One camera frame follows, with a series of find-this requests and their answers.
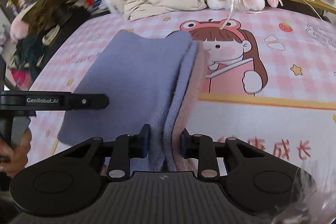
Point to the person's left hand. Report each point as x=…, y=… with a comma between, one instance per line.
x=15, y=158

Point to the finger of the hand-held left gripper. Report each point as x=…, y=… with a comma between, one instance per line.
x=89, y=102

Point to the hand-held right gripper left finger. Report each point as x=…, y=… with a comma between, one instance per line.
x=145, y=144

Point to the purple and brown sweater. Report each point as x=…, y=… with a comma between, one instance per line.
x=131, y=82

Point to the dark green garment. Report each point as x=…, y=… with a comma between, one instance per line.
x=30, y=53

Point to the pink fluffy plush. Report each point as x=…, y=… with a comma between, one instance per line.
x=18, y=27

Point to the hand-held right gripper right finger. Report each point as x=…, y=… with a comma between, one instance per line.
x=184, y=146

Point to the fuzzy pale pink cloth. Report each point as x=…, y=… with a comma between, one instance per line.
x=315, y=200

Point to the olive green garment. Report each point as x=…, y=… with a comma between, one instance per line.
x=44, y=8

